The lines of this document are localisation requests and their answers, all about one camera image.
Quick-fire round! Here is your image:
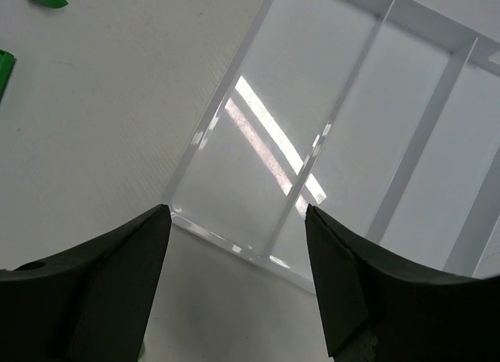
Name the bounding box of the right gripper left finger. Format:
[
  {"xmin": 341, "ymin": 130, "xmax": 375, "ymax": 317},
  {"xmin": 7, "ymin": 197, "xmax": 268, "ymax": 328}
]
[{"xmin": 1, "ymin": 204, "xmax": 171, "ymax": 361}]

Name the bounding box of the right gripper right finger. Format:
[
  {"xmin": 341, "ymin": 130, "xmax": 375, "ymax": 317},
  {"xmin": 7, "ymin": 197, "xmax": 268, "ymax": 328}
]
[{"xmin": 305, "ymin": 206, "xmax": 499, "ymax": 361}]

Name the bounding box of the dark green 2x4 lego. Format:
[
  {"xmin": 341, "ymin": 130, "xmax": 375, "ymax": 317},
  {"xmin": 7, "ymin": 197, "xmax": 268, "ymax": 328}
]
[{"xmin": 0, "ymin": 49, "xmax": 16, "ymax": 100}]

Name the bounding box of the white three-compartment tray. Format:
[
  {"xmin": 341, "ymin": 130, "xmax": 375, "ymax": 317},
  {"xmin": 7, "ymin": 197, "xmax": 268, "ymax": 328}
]
[{"xmin": 164, "ymin": 0, "xmax": 499, "ymax": 291}]

